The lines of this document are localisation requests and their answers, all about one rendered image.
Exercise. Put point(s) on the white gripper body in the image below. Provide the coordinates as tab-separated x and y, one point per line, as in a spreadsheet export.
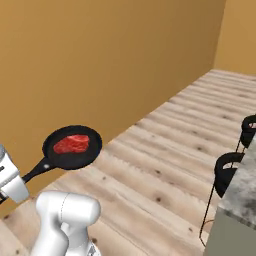
11	181

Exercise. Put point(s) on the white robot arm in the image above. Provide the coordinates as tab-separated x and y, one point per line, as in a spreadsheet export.
63	216

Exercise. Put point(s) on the black frying pan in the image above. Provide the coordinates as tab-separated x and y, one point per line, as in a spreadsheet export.
75	156

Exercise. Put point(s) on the marble-top dining counter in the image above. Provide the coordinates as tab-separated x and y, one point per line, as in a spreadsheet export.
233	230

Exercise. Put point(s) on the red raw steak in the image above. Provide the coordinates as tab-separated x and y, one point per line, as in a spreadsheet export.
71	144

